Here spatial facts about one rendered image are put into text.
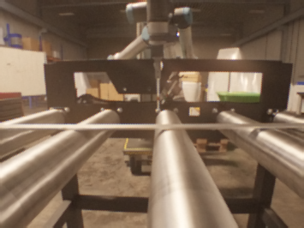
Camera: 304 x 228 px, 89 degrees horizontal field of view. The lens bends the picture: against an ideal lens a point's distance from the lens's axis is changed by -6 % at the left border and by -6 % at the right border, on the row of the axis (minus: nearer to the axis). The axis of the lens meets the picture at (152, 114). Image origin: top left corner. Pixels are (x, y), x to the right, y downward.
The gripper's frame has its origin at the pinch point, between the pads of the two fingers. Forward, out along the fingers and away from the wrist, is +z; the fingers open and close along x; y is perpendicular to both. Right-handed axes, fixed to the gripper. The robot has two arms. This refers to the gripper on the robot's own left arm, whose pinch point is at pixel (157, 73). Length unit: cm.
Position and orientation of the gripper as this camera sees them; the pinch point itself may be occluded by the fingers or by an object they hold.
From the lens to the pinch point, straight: 79.9
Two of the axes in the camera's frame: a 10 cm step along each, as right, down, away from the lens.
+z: 0.2, 9.0, 4.3
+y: -10.0, 0.0, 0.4
